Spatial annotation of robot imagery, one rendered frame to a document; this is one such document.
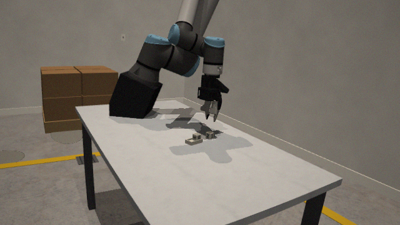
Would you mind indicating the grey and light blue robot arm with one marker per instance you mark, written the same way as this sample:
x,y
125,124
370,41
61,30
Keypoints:
x,y
184,58

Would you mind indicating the beige cube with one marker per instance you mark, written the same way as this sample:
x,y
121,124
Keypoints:
x,y
196,136
209,135

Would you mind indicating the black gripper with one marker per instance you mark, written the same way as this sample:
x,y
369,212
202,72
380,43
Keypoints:
x,y
210,92

